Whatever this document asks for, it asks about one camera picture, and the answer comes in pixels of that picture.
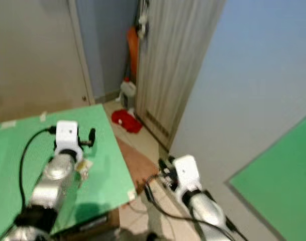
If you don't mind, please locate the beige closed door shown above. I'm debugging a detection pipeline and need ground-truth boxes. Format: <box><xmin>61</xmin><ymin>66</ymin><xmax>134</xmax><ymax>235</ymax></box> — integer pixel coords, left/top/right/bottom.
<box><xmin>0</xmin><ymin>0</ymin><xmax>93</xmax><ymax>124</ymax></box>

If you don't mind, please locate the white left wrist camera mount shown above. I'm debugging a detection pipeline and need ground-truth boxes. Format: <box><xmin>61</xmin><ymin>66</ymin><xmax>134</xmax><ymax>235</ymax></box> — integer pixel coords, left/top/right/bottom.
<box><xmin>54</xmin><ymin>120</ymin><xmax>79</xmax><ymax>156</ymax></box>

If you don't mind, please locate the white plastic bottle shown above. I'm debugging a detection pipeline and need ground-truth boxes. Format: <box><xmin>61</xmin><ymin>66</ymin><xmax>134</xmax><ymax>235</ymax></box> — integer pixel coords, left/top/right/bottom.
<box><xmin>119</xmin><ymin>76</ymin><xmax>138</xmax><ymax>109</ymax></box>

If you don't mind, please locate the grey wood grain door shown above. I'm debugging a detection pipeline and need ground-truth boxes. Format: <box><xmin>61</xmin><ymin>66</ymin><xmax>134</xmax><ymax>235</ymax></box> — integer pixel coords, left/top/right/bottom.
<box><xmin>135</xmin><ymin>0</ymin><xmax>228</xmax><ymax>151</ymax></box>

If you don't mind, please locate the red crumpled bag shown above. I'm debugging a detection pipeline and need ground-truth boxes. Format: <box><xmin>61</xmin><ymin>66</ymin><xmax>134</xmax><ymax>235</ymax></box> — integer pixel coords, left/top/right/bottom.
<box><xmin>111</xmin><ymin>108</ymin><xmax>144</xmax><ymax>134</ymax></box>

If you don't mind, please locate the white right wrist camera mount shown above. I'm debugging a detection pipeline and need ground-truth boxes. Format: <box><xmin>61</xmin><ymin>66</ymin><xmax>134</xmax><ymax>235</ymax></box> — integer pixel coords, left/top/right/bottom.
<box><xmin>173</xmin><ymin>155</ymin><xmax>201</xmax><ymax>192</ymax></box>

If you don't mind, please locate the brown wooden table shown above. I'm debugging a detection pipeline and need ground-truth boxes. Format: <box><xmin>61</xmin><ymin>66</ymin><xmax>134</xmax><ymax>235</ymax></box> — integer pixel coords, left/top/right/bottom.
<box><xmin>51</xmin><ymin>208</ymin><xmax>121</xmax><ymax>237</ymax></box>

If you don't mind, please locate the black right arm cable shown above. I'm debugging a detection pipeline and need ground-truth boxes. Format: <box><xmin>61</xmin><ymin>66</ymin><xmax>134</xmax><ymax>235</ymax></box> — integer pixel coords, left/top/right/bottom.
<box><xmin>143</xmin><ymin>174</ymin><xmax>250</xmax><ymax>241</ymax></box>

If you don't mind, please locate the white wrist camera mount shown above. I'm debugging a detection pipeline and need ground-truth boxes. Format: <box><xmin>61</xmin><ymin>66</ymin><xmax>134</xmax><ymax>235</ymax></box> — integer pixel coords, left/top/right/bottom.
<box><xmin>173</xmin><ymin>155</ymin><xmax>201</xmax><ymax>192</ymax></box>
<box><xmin>54</xmin><ymin>120</ymin><xmax>79</xmax><ymax>156</ymax></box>

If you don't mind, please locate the orange plastic object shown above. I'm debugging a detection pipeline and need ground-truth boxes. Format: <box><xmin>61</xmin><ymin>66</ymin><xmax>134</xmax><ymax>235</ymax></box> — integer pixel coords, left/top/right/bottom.
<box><xmin>126</xmin><ymin>26</ymin><xmax>140</xmax><ymax>84</ymax></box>

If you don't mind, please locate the brown floor mat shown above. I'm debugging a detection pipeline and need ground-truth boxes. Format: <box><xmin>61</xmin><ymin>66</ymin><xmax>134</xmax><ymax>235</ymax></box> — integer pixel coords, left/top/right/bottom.
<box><xmin>117</xmin><ymin>138</ymin><xmax>161</xmax><ymax>195</ymax></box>

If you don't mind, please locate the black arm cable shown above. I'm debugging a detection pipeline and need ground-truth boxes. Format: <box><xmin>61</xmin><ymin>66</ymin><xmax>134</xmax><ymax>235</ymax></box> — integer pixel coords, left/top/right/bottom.
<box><xmin>20</xmin><ymin>126</ymin><xmax>57</xmax><ymax>211</ymax></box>
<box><xmin>143</xmin><ymin>174</ymin><xmax>250</xmax><ymax>241</ymax></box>

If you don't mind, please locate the white hanging item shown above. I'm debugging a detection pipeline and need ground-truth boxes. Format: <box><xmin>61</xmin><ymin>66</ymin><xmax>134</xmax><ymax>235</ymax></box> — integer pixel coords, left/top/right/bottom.
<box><xmin>136</xmin><ymin>0</ymin><xmax>150</xmax><ymax>42</ymax></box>

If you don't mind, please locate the green wall board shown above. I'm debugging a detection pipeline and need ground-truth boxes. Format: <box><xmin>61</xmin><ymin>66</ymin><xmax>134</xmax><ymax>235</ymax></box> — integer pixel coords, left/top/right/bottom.
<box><xmin>227</xmin><ymin>111</ymin><xmax>306</xmax><ymax>241</ymax></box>

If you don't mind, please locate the large green table mat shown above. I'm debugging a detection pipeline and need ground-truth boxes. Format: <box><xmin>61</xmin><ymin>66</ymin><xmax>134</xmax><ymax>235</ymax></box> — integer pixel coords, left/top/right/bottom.
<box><xmin>0</xmin><ymin>104</ymin><xmax>138</xmax><ymax>241</ymax></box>

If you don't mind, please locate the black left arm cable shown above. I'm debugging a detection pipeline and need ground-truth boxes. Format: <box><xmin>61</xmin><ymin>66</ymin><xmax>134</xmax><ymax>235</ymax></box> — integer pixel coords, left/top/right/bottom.
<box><xmin>20</xmin><ymin>126</ymin><xmax>57</xmax><ymax>211</ymax></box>

